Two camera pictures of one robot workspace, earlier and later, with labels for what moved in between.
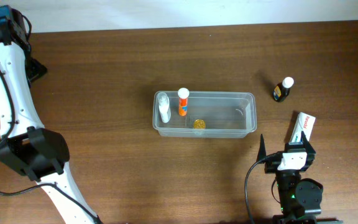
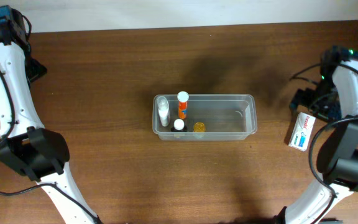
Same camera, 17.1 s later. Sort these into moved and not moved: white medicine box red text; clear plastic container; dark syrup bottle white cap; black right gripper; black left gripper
Moved: dark syrup bottle white cap; black right gripper
Not moved: clear plastic container; white medicine box red text; black left gripper
